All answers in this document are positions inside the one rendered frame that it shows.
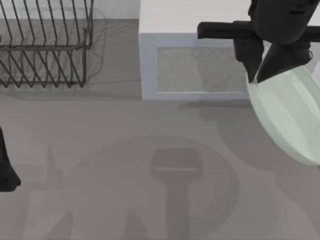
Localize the black wire dish rack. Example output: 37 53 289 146
0 0 95 89

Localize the pale green plate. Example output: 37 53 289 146
245 46 320 166

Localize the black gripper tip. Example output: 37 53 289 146
0 126 22 193

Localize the grey speckled cabinet panel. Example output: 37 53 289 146
156 46 251 94

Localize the white cabinet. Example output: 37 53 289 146
138 0 320 101

